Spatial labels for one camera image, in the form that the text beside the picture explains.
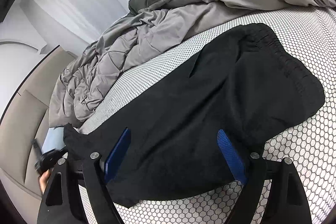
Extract black pants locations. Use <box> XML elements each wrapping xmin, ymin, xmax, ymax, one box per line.
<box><xmin>63</xmin><ymin>22</ymin><xmax>326</xmax><ymax>209</ymax></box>

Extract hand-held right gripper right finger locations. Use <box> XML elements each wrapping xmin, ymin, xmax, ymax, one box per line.
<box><xmin>217</xmin><ymin>130</ymin><xmax>313</xmax><ymax>224</ymax></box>

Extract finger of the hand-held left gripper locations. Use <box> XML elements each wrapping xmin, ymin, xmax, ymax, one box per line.
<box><xmin>32</xmin><ymin>139</ymin><xmax>44</xmax><ymax>159</ymax></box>

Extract beige padded headboard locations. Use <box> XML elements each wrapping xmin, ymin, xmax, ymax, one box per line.
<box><xmin>0</xmin><ymin>46</ymin><xmax>79</xmax><ymax>199</ymax></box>

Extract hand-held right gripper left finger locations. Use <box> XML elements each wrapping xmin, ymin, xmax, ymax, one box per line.
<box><xmin>37</xmin><ymin>127</ymin><xmax>131</xmax><ymax>224</ymax></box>

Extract bed with honeycomb sheet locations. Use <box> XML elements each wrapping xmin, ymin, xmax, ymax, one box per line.
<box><xmin>77</xmin><ymin>5</ymin><xmax>336</xmax><ymax>224</ymax></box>

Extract light blue pillow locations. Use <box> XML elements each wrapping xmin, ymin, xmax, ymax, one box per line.
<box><xmin>42</xmin><ymin>131</ymin><xmax>67</xmax><ymax>153</ymax></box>

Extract grey duvet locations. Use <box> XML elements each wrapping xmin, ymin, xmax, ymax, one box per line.
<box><xmin>49</xmin><ymin>0</ymin><xmax>336</xmax><ymax>128</ymax></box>

